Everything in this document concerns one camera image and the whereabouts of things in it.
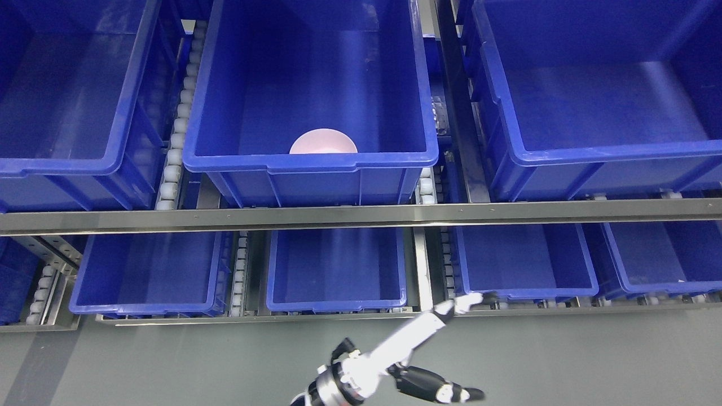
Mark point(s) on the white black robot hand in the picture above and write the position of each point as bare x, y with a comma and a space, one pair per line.
358, 377

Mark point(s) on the pink bowl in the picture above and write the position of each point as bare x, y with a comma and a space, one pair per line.
321, 141

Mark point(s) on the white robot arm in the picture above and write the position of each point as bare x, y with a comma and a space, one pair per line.
327, 388

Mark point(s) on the blue bin lower middle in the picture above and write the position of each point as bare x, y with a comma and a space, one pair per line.
336, 270

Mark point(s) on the blue bin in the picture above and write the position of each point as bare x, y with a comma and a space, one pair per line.
154, 274
671, 258
336, 270
272, 70
88, 90
523, 262
582, 98

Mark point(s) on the blue bin upper middle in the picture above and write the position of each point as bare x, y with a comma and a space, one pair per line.
272, 70

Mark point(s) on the blue bin lower left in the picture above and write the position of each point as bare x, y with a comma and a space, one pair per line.
154, 274

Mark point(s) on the blue bin lower far right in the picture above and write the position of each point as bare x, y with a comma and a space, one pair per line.
671, 258

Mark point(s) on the blue bin lower left corner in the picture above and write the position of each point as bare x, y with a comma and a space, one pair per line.
18, 266

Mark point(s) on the blue bin upper right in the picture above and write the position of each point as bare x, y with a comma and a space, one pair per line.
582, 98

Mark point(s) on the blue bin upper left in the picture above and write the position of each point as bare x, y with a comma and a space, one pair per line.
88, 90

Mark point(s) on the steel shelf rail upper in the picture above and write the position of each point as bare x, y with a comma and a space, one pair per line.
389, 216

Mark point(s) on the steel shelf rail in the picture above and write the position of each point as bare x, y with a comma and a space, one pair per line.
389, 216
70, 322

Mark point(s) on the steel shelf rail lower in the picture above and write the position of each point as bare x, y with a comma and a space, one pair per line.
70, 322

